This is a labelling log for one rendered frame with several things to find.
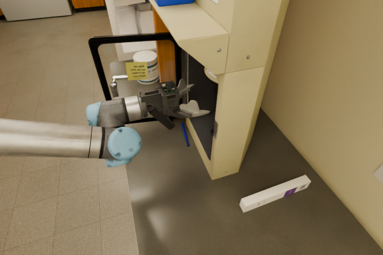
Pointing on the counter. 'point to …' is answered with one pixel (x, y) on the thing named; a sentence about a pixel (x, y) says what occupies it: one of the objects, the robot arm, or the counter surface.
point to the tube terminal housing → (242, 54)
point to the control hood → (196, 33)
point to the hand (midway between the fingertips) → (202, 99)
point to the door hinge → (184, 73)
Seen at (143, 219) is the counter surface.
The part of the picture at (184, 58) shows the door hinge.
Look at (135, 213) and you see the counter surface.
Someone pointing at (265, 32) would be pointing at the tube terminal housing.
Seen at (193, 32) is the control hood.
